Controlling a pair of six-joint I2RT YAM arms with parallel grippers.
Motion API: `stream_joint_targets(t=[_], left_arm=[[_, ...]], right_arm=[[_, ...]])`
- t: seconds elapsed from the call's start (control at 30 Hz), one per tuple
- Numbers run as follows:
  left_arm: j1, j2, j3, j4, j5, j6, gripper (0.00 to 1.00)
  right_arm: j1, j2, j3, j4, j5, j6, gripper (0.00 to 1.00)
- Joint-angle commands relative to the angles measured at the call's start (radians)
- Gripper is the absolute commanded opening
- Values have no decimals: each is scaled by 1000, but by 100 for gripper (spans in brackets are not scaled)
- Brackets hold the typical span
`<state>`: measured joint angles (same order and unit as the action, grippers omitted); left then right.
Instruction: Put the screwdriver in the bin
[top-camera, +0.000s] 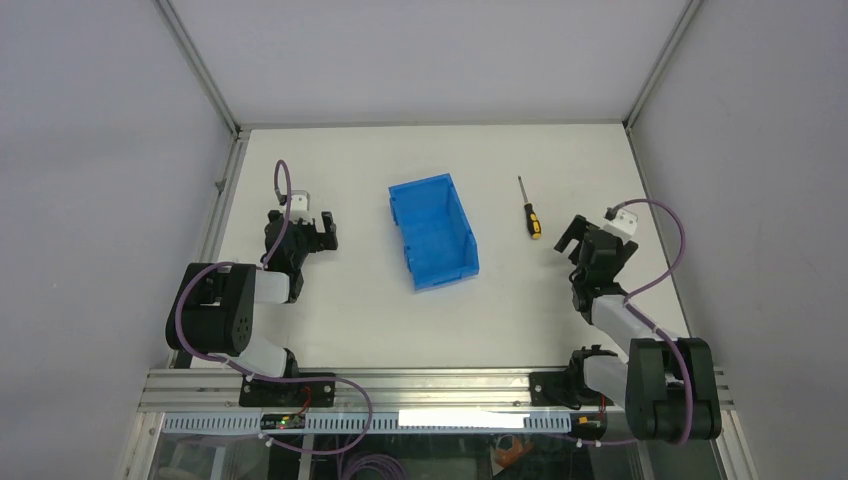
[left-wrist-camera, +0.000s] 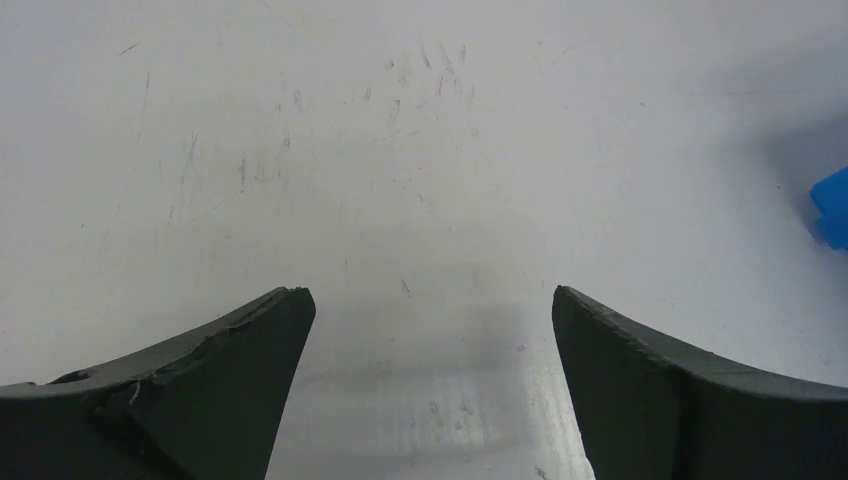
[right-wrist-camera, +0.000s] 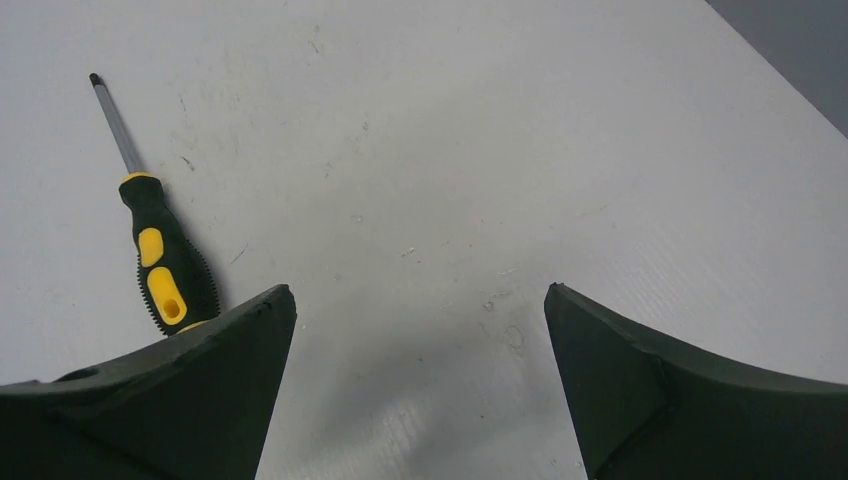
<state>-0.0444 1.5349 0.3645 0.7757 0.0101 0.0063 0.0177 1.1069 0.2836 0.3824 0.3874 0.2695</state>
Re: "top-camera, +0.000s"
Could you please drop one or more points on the aluminium mounting rail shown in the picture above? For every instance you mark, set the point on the aluminium mounting rail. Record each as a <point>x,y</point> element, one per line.
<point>383,389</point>

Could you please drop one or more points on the white slotted cable duct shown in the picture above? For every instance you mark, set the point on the white slotted cable duct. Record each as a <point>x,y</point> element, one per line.
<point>408,421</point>

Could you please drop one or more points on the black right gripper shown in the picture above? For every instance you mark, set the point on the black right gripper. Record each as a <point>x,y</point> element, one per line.
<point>574,231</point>

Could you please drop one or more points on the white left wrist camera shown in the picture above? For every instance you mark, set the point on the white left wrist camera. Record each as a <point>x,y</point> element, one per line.
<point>299,203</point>

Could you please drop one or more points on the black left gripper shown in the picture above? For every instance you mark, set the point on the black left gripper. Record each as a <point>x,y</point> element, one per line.
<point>320,241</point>

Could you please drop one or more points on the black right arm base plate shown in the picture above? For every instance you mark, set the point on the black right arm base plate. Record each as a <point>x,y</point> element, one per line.
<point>560,388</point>

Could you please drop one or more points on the orange object below table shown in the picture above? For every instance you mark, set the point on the orange object below table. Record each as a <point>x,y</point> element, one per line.
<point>508,449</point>

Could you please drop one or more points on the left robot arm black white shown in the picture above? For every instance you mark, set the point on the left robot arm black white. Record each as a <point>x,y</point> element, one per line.
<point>213,312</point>

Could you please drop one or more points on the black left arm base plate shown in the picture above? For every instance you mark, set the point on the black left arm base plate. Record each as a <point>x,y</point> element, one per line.
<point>317,389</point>

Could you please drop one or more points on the blue plastic bin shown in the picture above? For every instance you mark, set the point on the blue plastic bin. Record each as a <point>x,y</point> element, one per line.
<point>439,245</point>

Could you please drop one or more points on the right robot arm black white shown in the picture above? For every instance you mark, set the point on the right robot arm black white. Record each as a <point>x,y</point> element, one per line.
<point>666,384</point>

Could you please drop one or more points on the yellow black handled screwdriver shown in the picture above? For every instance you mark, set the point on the yellow black handled screwdriver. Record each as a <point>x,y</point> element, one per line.
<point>532,222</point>

